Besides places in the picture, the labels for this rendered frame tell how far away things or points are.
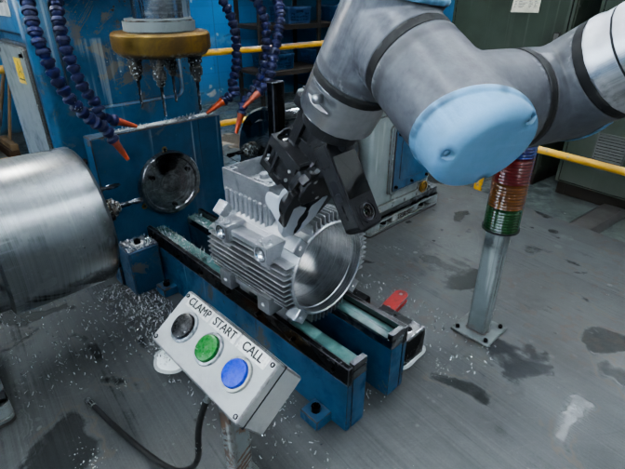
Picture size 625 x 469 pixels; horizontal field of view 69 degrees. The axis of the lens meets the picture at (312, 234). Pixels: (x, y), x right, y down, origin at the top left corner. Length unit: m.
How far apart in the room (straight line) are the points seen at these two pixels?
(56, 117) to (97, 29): 0.20
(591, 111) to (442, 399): 0.53
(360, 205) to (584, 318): 0.69
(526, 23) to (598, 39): 3.58
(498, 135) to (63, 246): 0.64
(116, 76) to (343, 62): 0.76
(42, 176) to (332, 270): 0.49
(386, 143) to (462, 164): 0.84
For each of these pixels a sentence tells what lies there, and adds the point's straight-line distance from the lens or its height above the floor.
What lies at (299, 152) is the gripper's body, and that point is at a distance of 0.57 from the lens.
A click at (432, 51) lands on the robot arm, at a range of 0.40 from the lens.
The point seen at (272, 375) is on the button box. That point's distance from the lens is 0.46.
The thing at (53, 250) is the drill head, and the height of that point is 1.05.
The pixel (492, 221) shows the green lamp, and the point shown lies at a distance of 0.85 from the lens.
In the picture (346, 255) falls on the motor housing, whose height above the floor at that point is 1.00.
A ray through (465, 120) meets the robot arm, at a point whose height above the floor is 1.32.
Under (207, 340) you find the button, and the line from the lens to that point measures 0.51.
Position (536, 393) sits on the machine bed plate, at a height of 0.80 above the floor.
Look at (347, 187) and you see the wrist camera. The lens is 0.53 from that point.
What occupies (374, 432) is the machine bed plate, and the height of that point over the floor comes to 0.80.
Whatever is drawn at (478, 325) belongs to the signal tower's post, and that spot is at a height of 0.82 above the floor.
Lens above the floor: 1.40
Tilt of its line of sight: 28 degrees down
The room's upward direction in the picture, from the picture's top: straight up
